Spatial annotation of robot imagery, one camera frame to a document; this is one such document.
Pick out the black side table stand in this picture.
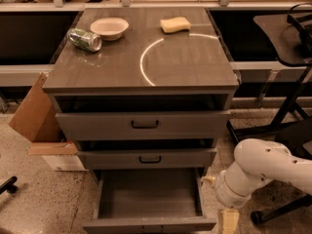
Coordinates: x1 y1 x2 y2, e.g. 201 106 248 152
227 2 312 143

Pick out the green soda can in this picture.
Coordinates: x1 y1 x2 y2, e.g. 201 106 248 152
67 28 102 53

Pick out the grey drawer cabinet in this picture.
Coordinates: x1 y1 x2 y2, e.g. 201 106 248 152
42 6 241 184

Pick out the black office chair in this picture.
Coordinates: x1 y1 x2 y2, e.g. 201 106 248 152
250 117 312 226

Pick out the grey drawer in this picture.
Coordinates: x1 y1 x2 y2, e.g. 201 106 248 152
78 138 216 170
83 168 216 234
56 95 229 140

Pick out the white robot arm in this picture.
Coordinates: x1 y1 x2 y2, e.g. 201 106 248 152
202 138 312 234

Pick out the grey bottom drawer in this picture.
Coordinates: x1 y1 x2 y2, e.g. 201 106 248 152
83 168 216 234

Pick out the yellow sponge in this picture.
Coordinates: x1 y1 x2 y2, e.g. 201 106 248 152
160 17 191 33

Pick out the black chair caster left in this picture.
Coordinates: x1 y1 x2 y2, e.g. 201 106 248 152
0 176 18 194

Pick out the grey middle drawer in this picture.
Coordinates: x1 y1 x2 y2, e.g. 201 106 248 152
78 138 216 170

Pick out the brown cardboard box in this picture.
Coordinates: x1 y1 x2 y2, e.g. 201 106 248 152
8 72 88 173

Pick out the white bowl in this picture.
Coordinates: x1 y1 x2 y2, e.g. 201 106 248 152
90 18 129 41

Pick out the grey top drawer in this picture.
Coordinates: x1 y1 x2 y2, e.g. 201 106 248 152
56 95 229 140

